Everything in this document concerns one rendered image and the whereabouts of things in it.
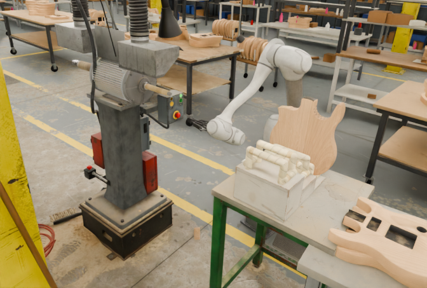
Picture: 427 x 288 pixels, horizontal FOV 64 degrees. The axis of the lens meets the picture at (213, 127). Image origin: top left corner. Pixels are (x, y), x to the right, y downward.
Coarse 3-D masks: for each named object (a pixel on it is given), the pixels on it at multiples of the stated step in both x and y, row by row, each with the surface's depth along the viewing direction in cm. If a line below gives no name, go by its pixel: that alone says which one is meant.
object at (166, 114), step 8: (160, 96) 229; (168, 96) 228; (176, 96) 231; (160, 104) 232; (168, 104) 228; (176, 104) 234; (160, 112) 234; (168, 112) 230; (176, 112) 236; (160, 120) 237; (168, 120) 233; (176, 120) 239
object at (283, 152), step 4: (260, 140) 155; (260, 144) 153; (264, 144) 152; (268, 144) 152; (272, 144) 151; (264, 148) 153; (268, 148) 151; (272, 148) 150; (276, 148) 149; (280, 148) 148; (276, 152) 149; (280, 152) 148; (284, 152) 147; (288, 152) 146; (292, 152) 146; (288, 156) 146; (292, 156) 144; (296, 156) 145
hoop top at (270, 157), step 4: (248, 148) 148; (252, 148) 148; (256, 148) 148; (252, 152) 147; (256, 152) 146; (260, 152) 145; (264, 152) 145; (260, 156) 145; (264, 156) 143; (268, 156) 143; (272, 156) 142; (276, 156) 142; (268, 160) 143; (272, 160) 141; (276, 160) 140; (280, 160) 140; (284, 160) 139; (276, 164) 141; (280, 164) 139; (284, 164) 138
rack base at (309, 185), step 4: (308, 176) 164; (312, 176) 164; (316, 176) 164; (304, 180) 161; (308, 180) 161; (312, 180) 161; (304, 184) 158; (308, 184) 158; (312, 184) 163; (304, 188) 155; (308, 188) 160; (312, 188) 165; (304, 192) 157; (308, 192) 161; (312, 192) 166; (304, 196) 159; (308, 196) 164; (304, 200) 161; (300, 204) 157
